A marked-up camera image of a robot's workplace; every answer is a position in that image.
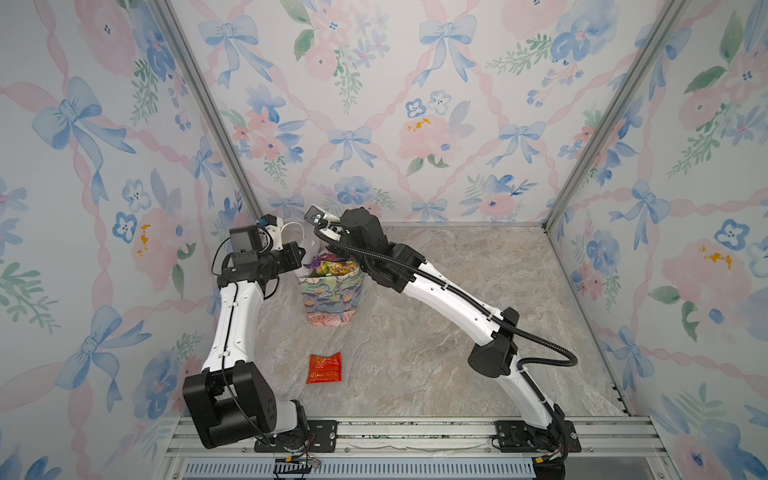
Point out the aluminium corner post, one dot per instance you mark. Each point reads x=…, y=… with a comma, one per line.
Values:
x=180, y=47
x=659, y=34

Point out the right aluminium corner post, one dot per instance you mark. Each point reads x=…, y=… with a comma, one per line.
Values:
x=659, y=34

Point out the small red snack packet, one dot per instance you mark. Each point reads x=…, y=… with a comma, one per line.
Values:
x=325, y=369

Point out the floral paper gift bag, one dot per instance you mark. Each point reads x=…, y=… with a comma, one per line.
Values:
x=327, y=301

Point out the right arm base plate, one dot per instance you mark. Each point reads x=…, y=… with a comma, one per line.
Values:
x=514, y=436

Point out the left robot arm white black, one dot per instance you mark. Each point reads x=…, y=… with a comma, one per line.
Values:
x=230, y=400

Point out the purple berries candy bag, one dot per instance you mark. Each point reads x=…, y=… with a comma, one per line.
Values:
x=331, y=261

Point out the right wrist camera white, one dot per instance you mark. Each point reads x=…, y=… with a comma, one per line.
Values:
x=320, y=218

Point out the yellow candy bag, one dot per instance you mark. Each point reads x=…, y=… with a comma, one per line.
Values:
x=331, y=273

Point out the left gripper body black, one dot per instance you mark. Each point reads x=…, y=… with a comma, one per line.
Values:
x=281, y=261

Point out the left aluminium corner post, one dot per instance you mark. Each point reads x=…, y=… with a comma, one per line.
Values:
x=180, y=47

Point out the black connector with wires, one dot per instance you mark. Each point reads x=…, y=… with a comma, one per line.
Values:
x=296, y=466

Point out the aluminium mounting rail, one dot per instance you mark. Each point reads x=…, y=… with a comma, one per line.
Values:
x=440, y=437

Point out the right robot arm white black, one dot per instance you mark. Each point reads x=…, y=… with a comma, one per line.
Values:
x=501, y=350

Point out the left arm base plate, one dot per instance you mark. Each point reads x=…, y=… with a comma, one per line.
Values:
x=315, y=436

